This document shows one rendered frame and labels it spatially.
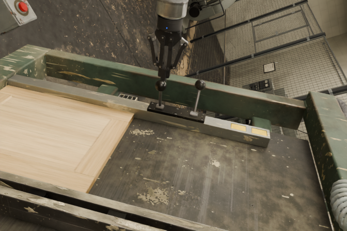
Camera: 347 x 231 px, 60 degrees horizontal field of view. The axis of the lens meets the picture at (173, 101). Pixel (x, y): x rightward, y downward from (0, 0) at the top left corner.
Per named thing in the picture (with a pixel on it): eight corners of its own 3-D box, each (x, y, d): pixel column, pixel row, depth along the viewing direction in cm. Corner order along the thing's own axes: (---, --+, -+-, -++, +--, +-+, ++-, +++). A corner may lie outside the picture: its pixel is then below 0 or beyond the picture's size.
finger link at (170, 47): (171, 32, 93) (175, 33, 93) (168, 65, 99) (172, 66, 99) (168, 36, 90) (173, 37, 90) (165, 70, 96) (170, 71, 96)
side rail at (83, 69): (54, 70, 141) (51, 48, 135) (295, 122, 127) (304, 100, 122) (46, 76, 136) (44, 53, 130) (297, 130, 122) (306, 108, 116)
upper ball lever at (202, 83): (188, 116, 105) (196, 78, 105) (199, 118, 105) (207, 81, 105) (187, 117, 102) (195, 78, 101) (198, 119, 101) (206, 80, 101)
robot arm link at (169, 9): (161, -11, 90) (159, 10, 93) (153, -4, 82) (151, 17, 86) (191, -5, 89) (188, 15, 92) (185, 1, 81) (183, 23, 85)
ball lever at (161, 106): (156, 104, 107) (156, 76, 97) (166, 106, 107) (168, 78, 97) (153, 112, 105) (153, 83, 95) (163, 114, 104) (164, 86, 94)
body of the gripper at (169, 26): (187, 14, 91) (183, 43, 96) (159, 10, 92) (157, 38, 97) (182, 21, 85) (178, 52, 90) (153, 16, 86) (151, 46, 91)
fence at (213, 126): (17, 83, 117) (15, 73, 114) (266, 138, 105) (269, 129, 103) (8, 89, 112) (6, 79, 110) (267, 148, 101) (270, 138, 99)
